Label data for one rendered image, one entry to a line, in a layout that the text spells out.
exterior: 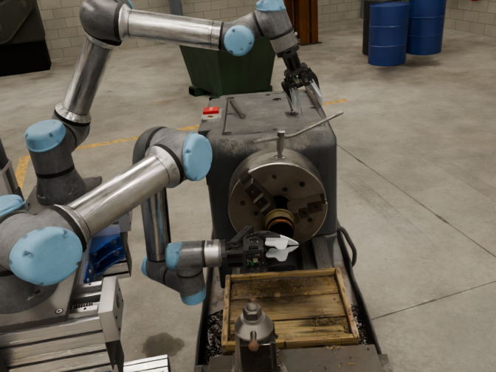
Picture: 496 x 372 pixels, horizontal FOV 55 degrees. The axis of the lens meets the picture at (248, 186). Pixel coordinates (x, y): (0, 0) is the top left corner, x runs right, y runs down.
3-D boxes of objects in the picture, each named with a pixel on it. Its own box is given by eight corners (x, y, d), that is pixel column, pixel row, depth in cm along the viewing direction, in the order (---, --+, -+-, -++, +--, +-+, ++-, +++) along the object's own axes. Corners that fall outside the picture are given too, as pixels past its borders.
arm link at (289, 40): (269, 38, 143) (294, 26, 141) (274, 52, 145) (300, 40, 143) (270, 42, 136) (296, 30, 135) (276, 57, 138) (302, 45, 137)
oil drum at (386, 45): (360, 61, 781) (362, 4, 741) (392, 56, 795) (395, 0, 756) (380, 68, 730) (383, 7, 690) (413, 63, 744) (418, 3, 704)
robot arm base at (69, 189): (32, 209, 145) (23, 179, 140) (43, 187, 158) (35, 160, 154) (83, 201, 147) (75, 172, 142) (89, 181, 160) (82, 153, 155)
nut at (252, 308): (243, 310, 98) (241, 297, 97) (262, 309, 98) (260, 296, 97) (243, 324, 95) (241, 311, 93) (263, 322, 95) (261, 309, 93)
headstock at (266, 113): (217, 174, 227) (207, 94, 209) (317, 167, 225) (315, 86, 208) (208, 243, 174) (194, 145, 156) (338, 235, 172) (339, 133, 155)
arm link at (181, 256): (171, 261, 137) (167, 236, 133) (209, 258, 137) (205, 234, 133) (167, 278, 130) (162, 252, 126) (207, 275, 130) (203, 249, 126)
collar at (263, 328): (235, 315, 102) (234, 305, 100) (271, 313, 101) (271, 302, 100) (234, 343, 95) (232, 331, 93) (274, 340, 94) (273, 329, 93)
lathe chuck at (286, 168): (229, 235, 164) (229, 150, 150) (319, 235, 165) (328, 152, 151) (227, 249, 156) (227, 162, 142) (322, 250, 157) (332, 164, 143)
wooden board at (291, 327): (226, 284, 152) (225, 274, 150) (339, 277, 151) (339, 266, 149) (222, 356, 125) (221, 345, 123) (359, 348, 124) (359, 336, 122)
